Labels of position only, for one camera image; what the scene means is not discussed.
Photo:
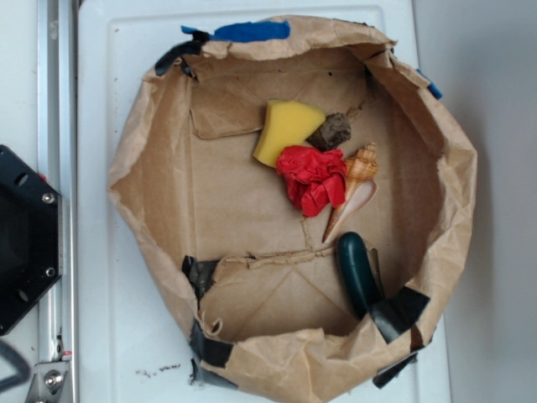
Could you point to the dark green plastic pickle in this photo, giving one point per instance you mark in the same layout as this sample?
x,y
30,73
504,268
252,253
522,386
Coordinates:
x,y
356,273

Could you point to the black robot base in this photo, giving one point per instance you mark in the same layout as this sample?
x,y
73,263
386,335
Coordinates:
x,y
30,246

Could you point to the black tape over pickle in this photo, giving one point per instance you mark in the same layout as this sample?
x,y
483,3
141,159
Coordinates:
x,y
397,314

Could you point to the brown paper bag tray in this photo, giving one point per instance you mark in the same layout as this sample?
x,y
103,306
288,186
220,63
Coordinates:
x,y
185,180

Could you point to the red crumpled paper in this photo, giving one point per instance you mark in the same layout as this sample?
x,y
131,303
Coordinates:
x,y
313,178

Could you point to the yellow sponge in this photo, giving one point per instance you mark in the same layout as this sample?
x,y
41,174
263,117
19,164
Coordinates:
x,y
287,123

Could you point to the orange spiral seashell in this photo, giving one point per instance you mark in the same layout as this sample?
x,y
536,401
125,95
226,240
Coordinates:
x,y
360,188

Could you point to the brown cork block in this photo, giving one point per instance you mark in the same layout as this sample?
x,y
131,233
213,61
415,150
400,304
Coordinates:
x,y
335,131

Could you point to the black tape inner left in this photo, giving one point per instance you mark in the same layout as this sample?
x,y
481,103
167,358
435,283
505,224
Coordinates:
x,y
199,274

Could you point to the black tape bottom left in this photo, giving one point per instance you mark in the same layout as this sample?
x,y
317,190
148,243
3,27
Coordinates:
x,y
212,352

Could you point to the black tape top left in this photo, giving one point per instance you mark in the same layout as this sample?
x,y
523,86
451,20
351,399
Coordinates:
x,y
190,47

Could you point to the blue tape strip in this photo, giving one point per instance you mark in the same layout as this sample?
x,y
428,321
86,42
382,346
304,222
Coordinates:
x,y
244,32

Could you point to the white plastic board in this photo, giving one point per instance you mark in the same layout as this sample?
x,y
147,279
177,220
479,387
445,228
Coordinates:
x,y
130,348

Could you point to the blue tape piece right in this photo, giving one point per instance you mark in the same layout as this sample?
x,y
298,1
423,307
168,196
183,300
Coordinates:
x,y
432,87

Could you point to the black tape bottom right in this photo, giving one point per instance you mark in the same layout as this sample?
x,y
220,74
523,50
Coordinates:
x,y
387,374

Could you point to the aluminium rail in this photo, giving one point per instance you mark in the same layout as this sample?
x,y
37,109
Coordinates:
x,y
57,23

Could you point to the metal corner bracket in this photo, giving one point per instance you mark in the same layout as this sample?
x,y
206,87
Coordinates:
x,y
50,383

